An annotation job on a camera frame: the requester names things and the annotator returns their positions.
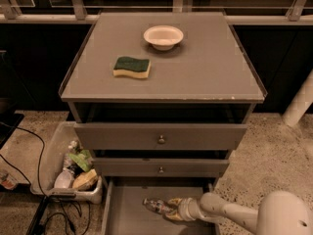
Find grey drawer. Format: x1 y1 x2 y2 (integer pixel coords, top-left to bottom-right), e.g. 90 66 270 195
93 158 229 177
101 177 220 235
74 123 247 150

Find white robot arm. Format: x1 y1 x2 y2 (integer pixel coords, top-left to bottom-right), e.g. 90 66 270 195
169 76 313 235

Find grey drawer cabinet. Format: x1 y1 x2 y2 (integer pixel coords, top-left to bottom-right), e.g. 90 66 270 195
58 11 268 235

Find metal window railing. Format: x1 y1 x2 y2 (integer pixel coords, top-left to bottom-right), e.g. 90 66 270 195
0 0 313 25

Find clear plastic water bottle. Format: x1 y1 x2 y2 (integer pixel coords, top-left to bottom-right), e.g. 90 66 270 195
143 198 176 214

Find clear plastic storage bin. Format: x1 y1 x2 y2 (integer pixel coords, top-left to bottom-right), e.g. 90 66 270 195
30 121 103 204

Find green yellow sponge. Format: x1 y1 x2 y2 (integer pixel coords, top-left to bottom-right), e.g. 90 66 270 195
112 56 151 79

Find small white bowl in bin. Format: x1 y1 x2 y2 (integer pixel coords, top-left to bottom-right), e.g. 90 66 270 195
54 171 74 189

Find grey middle drawer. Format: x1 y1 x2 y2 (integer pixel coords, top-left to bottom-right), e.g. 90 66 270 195
93 158 229 177

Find grey top drawer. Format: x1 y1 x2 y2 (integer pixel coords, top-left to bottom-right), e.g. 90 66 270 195
74 123 247 150

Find green packet in bin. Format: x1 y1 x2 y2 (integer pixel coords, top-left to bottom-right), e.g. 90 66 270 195
69 150 92 172

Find small cup on floor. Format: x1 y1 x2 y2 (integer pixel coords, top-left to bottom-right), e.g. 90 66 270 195
0 169 18 190

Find yellow sponge in bin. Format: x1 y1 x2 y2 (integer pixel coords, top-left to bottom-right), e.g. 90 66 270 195
72 169 98 191

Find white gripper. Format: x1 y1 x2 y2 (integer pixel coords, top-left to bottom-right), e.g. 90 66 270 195
164 198 201 221

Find grey bottom drawer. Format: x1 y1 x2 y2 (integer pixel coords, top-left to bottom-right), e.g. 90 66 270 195
101 177 220 235

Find black cable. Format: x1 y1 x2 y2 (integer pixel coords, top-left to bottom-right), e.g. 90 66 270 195
0 120 92 235

